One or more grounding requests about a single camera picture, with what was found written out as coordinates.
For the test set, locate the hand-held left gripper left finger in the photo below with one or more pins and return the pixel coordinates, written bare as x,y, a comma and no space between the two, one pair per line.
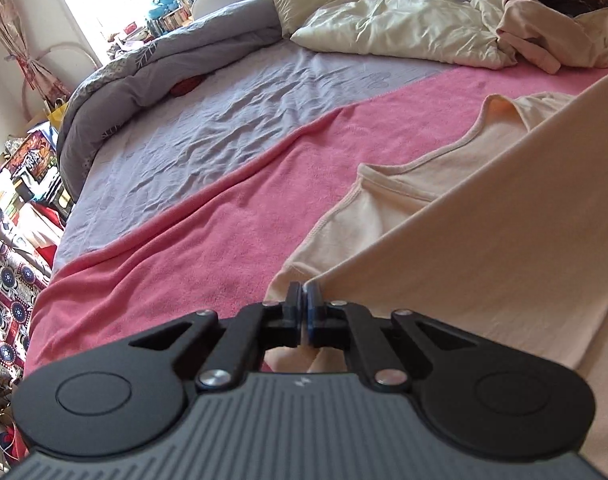
294,310

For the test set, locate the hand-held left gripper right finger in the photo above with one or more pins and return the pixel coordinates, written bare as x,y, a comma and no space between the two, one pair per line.
311,310

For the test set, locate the pale beige long-sleeve shirt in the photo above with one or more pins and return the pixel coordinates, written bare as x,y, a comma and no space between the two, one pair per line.
484,260

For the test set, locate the pink fleece blanket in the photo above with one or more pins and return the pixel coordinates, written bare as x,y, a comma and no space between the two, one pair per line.
208,240

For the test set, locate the lavender bed sheet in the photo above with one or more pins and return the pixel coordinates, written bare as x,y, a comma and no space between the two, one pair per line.
208,125

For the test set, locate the navy red patterned cloth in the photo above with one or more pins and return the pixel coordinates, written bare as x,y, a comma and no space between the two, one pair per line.
8,300

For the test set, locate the grey floral quilt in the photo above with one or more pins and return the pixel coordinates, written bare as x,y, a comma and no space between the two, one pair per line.
208,30

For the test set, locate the cream quilted duvet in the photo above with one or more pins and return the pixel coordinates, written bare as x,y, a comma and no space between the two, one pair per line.
394,25

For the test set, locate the printed cardboard box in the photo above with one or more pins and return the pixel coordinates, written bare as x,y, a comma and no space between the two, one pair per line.
31,157

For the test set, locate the yellow bag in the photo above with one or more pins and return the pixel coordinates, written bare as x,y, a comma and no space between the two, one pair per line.
58,112

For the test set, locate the blue plush toy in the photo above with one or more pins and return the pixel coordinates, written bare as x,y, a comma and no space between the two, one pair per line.
161,7

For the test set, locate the tied floral curtain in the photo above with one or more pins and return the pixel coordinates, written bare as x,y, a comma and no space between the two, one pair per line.
38,75

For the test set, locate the hula hoop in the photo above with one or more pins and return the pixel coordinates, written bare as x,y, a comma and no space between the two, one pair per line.
66,45

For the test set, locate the crumpled beige garment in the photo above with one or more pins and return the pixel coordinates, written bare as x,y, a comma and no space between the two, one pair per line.
594,35

